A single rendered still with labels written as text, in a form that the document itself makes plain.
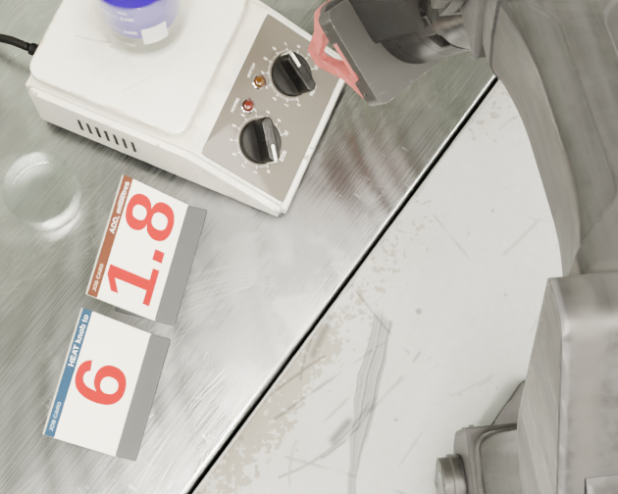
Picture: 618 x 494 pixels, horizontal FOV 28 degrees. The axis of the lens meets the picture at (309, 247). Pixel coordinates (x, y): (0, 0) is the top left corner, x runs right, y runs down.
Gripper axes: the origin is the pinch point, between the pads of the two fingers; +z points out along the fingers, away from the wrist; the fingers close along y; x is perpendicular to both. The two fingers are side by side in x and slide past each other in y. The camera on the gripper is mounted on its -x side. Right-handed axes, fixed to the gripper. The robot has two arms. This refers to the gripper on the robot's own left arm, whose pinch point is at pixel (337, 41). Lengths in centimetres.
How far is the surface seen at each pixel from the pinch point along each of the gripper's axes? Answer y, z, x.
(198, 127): 8.9, 7.4, 0.2
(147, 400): 22.2, 10.7, 14.2
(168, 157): 11.1, 9.7, 1.0
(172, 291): 15.8, 11.7, 9.4
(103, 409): 25.0, 10.8, 12.7
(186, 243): 12.7, 12.0, 7.3
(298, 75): 1.0, 5.6, 1.2
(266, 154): 6.3, 5.7, 4.3
